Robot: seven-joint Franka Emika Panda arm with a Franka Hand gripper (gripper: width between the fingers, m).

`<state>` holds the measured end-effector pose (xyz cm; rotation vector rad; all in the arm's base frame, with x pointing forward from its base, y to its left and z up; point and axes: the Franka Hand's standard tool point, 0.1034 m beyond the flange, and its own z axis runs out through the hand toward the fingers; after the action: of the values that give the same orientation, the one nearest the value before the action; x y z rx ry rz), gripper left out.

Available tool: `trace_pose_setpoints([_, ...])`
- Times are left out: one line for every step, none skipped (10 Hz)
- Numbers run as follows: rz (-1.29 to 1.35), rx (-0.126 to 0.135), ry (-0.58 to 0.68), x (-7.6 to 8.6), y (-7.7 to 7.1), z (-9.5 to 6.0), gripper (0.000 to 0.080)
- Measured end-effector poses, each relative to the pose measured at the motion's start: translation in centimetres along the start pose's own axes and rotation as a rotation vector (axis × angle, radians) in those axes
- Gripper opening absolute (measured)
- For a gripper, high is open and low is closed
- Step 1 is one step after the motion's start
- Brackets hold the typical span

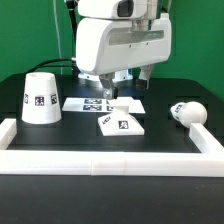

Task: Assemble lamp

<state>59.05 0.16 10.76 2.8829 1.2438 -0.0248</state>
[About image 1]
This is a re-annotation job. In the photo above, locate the white marker tag sheet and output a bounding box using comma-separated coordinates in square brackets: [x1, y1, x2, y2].
[62, 97, 145, 114]

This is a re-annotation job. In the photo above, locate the black camera stand pole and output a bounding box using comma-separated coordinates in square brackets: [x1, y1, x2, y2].
[64, 0, 80, 58]

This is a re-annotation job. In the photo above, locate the white lamp shade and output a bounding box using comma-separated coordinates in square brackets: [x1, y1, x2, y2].
[22, 72, 61, 124]

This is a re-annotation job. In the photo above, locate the white lamp bulb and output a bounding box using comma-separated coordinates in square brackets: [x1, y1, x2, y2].
[170, 101, 207, 128]

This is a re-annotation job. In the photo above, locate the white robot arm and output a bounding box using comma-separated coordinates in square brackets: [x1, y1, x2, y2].
[76, 0, 172, 99]

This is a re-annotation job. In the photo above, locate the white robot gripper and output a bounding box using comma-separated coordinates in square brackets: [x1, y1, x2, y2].
[76, 13, 172, 99]

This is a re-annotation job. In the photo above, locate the black cable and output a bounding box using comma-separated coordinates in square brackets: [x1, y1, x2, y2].
[29, 58, 78, 73]

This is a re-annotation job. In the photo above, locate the white lamp base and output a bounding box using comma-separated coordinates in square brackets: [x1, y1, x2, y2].
[98, 97, 145, 136]

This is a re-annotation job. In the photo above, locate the white U-shaped fence frame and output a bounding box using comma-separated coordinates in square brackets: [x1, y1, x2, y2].
[0, 119, 224, 177]

